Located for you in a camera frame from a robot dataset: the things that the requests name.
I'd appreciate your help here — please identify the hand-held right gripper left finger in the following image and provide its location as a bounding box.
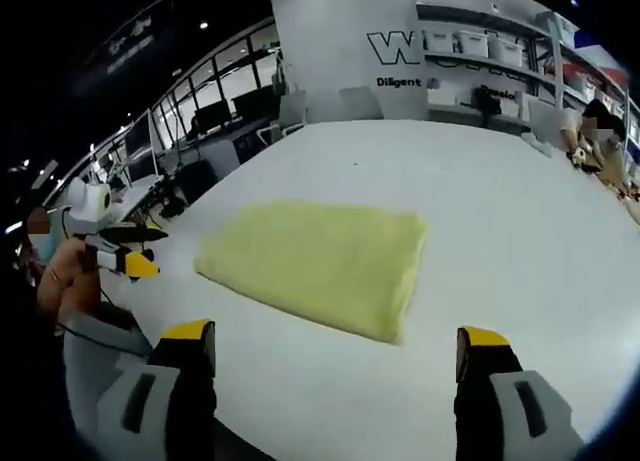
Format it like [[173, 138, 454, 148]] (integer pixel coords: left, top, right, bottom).
[[97, 319, 219, 461]]

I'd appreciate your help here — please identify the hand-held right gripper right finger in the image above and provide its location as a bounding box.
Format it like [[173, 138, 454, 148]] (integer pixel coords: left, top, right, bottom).
[[454, 324, 586, 461]]

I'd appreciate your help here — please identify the yellow colour-block garment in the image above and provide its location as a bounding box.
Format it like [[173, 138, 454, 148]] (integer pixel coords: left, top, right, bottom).
[[193, 198, 430, 345]]

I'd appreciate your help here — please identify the person's left hand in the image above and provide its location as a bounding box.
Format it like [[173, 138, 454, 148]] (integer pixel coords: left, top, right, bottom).
[[52, 239, 102, 291]]

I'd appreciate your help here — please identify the grey mesh office chair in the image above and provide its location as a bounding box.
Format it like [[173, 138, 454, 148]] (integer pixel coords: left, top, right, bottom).
[[62, 308, 166, 432]]

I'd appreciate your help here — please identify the black computer monitor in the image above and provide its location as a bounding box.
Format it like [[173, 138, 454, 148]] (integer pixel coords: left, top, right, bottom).
[[192, 100, 234, 132], [232, 85, 276, 120]]

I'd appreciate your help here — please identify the white office chair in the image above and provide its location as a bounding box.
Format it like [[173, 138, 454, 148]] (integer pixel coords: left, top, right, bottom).
[[527, 100, 561, 137]]

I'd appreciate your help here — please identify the black device on shelf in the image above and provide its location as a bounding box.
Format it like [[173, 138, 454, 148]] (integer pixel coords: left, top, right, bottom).
[[472, 88, 504, 117]]

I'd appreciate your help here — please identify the white storage bin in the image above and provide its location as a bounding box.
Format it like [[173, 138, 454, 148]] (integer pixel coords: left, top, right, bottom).
[[487, 34, 524, 65], [457, 30, 491, 57], [427, 29, 459, 55]]

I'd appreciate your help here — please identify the grey metal shelving rack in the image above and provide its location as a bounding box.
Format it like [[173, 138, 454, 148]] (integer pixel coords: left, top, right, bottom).
[[412, 0, 640, 132]]

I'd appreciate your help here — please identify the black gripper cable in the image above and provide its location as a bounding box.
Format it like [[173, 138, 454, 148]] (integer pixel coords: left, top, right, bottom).
[[52, 285, 154, 357]]

